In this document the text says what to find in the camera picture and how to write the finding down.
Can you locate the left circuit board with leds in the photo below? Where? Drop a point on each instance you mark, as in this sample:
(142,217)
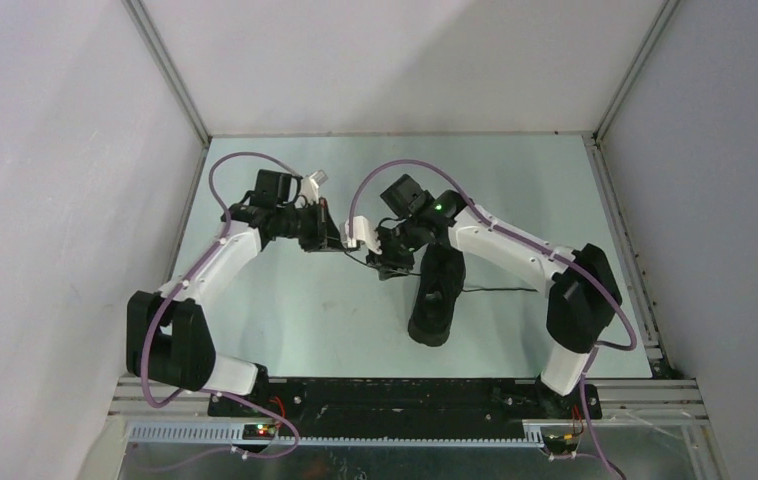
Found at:
(258,432)

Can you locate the right circuit board with leds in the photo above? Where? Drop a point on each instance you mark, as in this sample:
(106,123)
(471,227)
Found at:
(564,446)

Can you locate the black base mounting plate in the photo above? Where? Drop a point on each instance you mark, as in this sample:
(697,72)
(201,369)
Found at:
(441,409)

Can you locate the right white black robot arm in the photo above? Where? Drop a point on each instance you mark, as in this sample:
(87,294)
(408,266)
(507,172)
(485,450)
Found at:
(582,294)

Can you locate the black sneaker shoe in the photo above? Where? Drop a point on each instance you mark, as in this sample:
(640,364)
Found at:
(441,282)

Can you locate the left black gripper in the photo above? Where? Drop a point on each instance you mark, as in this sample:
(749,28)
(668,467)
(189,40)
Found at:
(324,234)

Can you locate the circuit board with leds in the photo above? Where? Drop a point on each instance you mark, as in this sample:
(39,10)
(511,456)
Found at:
(564,446)
(258,432)

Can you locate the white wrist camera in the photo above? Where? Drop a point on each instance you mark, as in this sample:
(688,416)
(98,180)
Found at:
(358,232)
(310,185)

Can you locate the slotted grey cable duct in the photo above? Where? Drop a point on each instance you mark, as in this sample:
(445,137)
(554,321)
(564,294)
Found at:
(233,434)

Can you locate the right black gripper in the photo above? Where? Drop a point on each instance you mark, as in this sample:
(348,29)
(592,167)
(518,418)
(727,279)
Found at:
(388,265)

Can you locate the aluminium front rail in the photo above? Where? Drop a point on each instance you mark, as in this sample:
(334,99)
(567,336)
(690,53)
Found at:
(652,400)

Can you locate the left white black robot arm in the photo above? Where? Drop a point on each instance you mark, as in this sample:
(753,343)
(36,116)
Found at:
(168,339)

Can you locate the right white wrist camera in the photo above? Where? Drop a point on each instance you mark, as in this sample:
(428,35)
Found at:
(358,232)

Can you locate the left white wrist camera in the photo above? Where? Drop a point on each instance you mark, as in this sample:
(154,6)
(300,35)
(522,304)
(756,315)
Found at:
(310,185)

